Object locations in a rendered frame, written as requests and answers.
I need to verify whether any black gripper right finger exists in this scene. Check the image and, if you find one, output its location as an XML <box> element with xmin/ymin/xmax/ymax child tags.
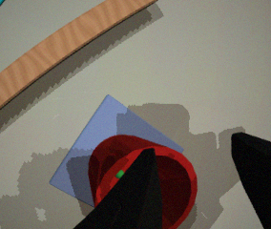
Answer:
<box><xmin>231</xmin><ymin>133</ymin><xmax>271</xmax><ymax>229</ymax></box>

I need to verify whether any brown wooden beam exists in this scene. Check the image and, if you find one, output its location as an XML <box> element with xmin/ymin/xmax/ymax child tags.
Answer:
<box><xmin>0</xmin><ymin>0</ymin><xmax>158</xmax><ymax>110</ymax></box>

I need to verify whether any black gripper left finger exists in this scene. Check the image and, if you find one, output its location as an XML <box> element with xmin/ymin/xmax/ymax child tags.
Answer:
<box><xmin>72</xmin><ymin>148</ymin><xmax>163</xmax><ymax>229</ymax></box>

